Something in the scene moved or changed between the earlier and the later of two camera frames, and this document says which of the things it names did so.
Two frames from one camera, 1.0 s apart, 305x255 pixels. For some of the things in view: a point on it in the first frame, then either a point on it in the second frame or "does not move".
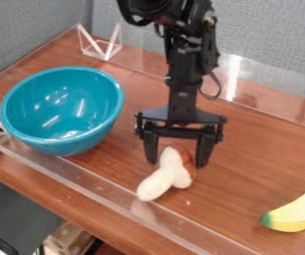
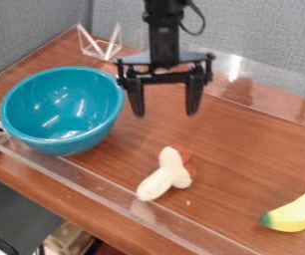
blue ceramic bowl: [62, 110] does not move
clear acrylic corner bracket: [100, 49] does not move
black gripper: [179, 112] to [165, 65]
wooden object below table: [68, 240] does not move
